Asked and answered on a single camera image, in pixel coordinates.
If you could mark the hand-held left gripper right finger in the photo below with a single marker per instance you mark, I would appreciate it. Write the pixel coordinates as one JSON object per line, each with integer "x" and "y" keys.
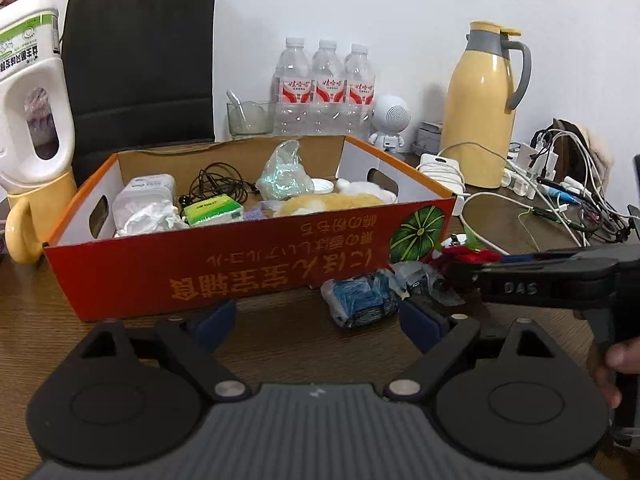
{"x": 417, "y": 320}

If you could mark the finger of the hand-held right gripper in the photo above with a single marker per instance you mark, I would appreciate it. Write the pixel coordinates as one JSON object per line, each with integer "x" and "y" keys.
{"x": 465, "y": 277}
{"x": 545, "y": 256}

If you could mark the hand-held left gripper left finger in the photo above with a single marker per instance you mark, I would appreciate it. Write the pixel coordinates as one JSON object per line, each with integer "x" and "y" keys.
{"x": 220, "y": 320}

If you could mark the red cloth item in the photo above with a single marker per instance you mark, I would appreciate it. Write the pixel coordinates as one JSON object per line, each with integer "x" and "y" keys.
{"x": 467, "y": 255}

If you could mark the orange red cardboard box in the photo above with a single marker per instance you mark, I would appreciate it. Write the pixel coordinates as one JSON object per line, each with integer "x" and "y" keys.
{"x": 225, "y": 265}

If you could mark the purple tissue pack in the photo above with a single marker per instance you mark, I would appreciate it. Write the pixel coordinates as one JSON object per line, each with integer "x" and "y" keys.
{"x": 256, "y": 212}

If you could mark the white tissue packet blue print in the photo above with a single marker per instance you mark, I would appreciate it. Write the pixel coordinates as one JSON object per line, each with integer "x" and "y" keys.
{"x": 145, "y": 192}

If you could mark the person's right hand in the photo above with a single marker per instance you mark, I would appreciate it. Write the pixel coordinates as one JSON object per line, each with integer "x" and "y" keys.
{"x": 617, "y": 365}

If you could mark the clear plastic wrapper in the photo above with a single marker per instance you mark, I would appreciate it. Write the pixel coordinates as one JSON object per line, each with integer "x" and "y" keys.
{"x": 425, "y": 280}

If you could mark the green tissue pack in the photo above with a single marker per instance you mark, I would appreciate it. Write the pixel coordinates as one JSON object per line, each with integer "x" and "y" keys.
{"x": 212, "y": 210}

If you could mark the brown leather bag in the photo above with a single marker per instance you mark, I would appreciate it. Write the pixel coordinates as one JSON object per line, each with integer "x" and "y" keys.
{"x": 595, "y": 145}

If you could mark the crumpled white tissue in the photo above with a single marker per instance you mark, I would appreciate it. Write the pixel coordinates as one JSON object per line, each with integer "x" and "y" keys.
{"x": 150, "y": 217}

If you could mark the small grey box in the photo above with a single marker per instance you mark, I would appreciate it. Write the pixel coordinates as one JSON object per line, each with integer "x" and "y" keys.
{"x": 430, "y": 136}

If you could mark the yellow plush toy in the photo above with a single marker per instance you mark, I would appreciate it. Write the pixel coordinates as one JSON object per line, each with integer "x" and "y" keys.
{"x": 330, "y": 202}

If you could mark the yellow thermos jug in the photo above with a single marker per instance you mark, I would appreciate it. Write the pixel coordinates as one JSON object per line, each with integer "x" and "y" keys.
{"x": 480, "y": 110}

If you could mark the crumpled clear plastic bag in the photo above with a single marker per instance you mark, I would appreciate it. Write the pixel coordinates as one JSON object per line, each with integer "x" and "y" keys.
{"x": 285, "y": 172}

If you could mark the white robot toy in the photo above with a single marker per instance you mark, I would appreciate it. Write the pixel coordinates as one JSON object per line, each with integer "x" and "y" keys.
{"x": 392, "y": 117}

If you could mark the glass cup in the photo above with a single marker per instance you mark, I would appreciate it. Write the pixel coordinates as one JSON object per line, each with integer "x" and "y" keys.
{"x": 252, "y": 119}

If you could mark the yellow mug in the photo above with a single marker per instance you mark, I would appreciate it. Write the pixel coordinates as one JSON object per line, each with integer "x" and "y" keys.
{"x": 42, "y": 220}

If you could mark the clear water bottle red label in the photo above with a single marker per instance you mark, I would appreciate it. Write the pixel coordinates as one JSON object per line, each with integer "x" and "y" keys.
{"x": 328, "y": 90}
{"x": 360, "y": 91}
{"x": 293, "y": 90}

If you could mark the metal spoon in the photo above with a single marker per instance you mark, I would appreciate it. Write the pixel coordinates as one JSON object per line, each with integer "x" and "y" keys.
{"x": 236, "y": 105}

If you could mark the black paper bag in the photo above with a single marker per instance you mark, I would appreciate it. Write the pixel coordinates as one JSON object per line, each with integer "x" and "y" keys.
{"x": 140, "y": 60}

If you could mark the white detergent jug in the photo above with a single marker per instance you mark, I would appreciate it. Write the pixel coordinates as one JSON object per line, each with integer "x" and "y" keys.
{"x": 30, "y": 85}

